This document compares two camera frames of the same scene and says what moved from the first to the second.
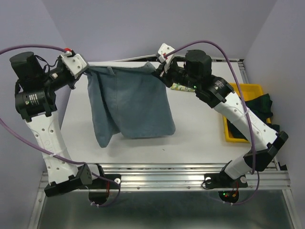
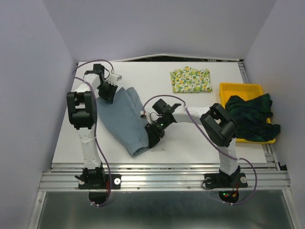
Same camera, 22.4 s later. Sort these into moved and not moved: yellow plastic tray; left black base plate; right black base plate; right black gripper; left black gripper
Moved: left black gripper; right black gripper
Not moved: right black base plate; left black base plate; yellow plastic tray
